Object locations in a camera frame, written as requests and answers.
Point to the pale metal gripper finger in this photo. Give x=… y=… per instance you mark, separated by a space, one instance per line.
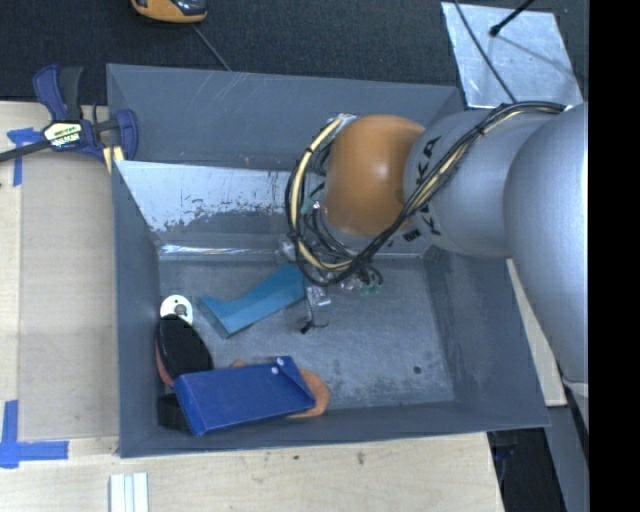
x=320 y=307
x=299 y=318

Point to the teal flat block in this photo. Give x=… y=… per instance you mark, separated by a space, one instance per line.
x=260 y=302

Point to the grey metal bin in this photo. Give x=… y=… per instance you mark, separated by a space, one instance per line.
x=380 y=340

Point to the orange flat round thing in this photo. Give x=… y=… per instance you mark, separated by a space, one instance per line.
x=316 y=395

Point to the blue flat box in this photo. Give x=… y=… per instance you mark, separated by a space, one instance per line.
x=240 y=395

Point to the black oval thing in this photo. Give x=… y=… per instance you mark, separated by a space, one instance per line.
x=184 y=350

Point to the white round piece with hole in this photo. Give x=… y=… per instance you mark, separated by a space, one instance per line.
x=172 y=303

